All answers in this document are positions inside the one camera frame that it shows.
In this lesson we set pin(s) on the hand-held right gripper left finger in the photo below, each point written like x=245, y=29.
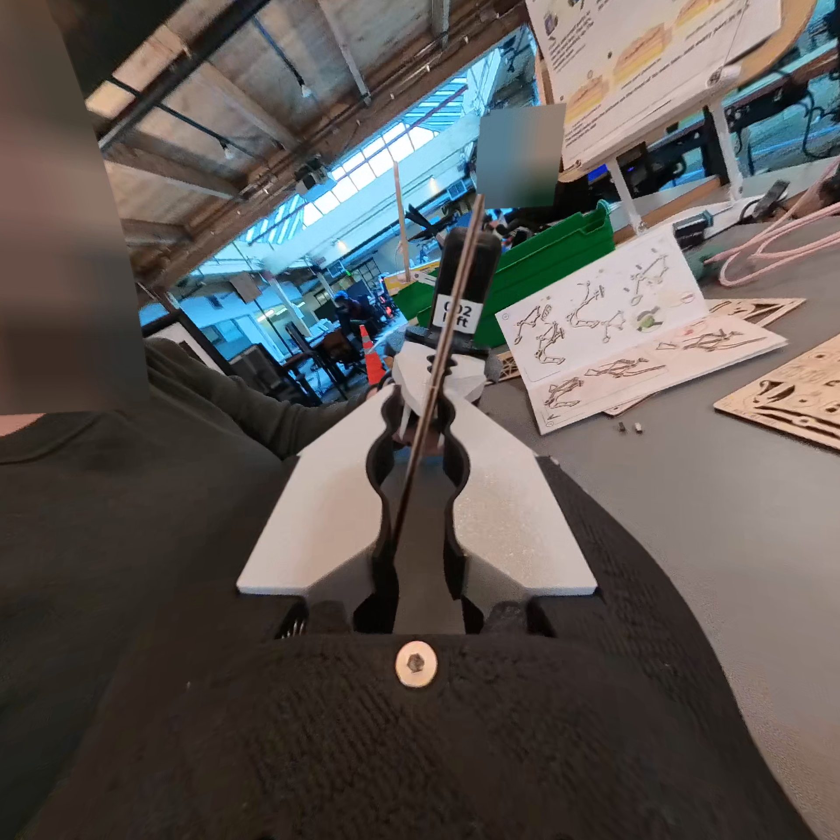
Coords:
x=315, y=525

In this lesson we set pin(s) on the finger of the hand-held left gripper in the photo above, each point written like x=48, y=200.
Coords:
x=413, y=371
x=467, y=374

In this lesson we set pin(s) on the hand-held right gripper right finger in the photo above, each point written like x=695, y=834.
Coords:
x=518, y=525

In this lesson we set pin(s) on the wooden model part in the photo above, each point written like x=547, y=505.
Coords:
x=415, y=459

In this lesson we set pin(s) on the person's left forearm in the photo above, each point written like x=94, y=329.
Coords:
x=262, y=407

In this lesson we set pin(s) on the laser-cut wooden parts sheet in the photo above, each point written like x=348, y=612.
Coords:
x=787, y=394
x=761, y=312
x=505, y=367

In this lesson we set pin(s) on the orange traffic cone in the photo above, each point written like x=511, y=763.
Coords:
x=374, y=361

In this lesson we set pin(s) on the green plastic bin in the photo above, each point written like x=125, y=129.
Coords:
x=544, y=262

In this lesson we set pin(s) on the white assembly instruction booklet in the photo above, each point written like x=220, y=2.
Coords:
x=623, y=315

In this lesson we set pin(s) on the white display stand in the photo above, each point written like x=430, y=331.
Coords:
x=627, y=197

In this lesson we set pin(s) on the instruction sheet on cardboard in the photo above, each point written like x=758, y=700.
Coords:
x=656, y=59

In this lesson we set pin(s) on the pale wooden post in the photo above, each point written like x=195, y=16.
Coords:
x=401, y=216

